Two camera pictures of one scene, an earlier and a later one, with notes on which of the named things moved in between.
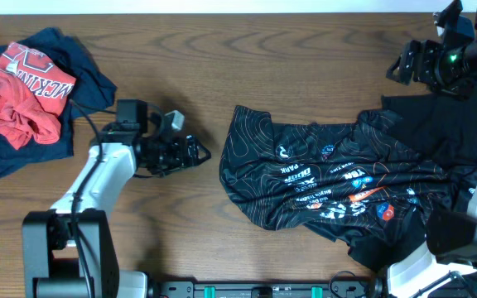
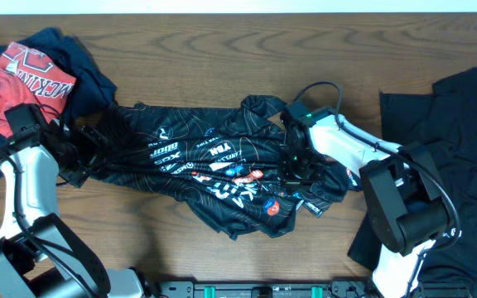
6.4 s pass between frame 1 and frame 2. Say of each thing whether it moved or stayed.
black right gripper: moved
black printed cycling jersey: moved
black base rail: stayed
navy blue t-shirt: stayed
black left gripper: moved
